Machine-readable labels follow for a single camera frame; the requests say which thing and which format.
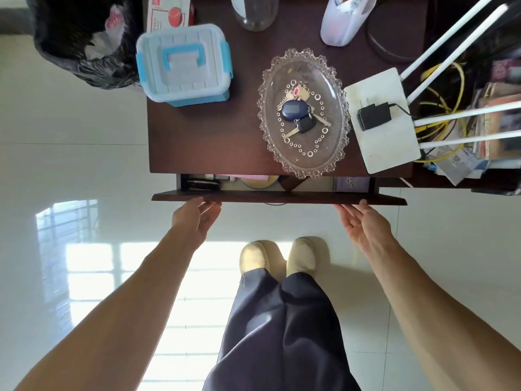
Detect black power adapter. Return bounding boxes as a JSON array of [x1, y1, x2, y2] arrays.
[[357, 102, 392, 132]]

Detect crumpled plastic rubbish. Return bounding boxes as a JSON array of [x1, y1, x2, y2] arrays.
[[86, 4, 128, 62]]

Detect oval glass tray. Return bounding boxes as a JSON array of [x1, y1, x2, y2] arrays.
[[257, 48, 351, 180]]

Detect person's left hand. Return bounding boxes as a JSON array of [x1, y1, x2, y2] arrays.
[[172, 197, 223, 250]]

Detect black cable loop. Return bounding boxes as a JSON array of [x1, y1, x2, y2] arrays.
[[365, 7, 429, 64]]

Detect white router with antennas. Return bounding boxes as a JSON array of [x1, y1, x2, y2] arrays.
[[344, 0, 521, 175]]

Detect person's right forearm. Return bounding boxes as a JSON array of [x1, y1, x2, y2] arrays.
[[365, 240, 521, 391]]

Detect red and white carton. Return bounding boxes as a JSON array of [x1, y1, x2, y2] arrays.
[[147, 0, 195, 34]]

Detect yellow network cables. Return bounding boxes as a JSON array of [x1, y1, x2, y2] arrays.
[[413, 62, 469, 164]]

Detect person's right hand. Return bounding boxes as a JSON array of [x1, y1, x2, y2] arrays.
[[335, 199, 398, 259]]

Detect person's left forearm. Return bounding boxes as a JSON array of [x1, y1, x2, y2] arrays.
[[14, 230, 204, 391]]

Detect person's left beige slipper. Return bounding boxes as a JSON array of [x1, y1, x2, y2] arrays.
[[239, 240, 286, 278]]

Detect white box with blue handle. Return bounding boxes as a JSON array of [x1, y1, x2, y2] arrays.
[[136, 23, 234, 108]]

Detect black car key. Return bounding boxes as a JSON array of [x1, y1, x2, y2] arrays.
[[282, 116, 316, 140]]

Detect blue key fob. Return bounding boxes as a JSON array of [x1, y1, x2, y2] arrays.
[[282, 100, 312, 123]]

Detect silver key with pink tag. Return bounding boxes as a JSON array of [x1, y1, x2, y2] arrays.
[[277, 83, 311, 111]]

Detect small white box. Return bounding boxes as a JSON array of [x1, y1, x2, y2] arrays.
[[334, 177, 371, 192]]

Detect folded newspaper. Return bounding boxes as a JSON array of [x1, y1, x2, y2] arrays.
[[423, 143, 494, 186]]

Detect stack of books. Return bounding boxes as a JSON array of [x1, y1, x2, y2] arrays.
[[471, 57, 521, 164]]

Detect dark blue trousers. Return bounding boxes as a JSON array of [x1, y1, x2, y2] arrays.
[[202, 267, 363, 391]]

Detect black rubbish bag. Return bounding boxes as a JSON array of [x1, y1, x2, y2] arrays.
[[26, 0, 150, 91]]

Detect black item in drawer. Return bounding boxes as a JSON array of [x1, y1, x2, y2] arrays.
[[186, 179, 221, 191]]

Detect person's beige slipper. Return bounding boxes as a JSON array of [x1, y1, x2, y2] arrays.
[[286, 238, 322, 278], [239, 240, 286, 278]]

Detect person's right beige slipper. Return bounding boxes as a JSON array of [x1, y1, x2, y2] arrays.
[[286, 238, 322, 278]]

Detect dark wooden table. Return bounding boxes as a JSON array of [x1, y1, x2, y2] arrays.
[[146, 0, 429, 178]]

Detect white plastic jug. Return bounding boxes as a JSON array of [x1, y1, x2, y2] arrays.
[[320, 0, 377, 48]]

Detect yellow round tape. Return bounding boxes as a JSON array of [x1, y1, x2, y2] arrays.
[[240, 178, 280, 191]]

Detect dark wooden drawer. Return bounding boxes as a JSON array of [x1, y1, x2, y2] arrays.
[[151, 174, 408, 207]]

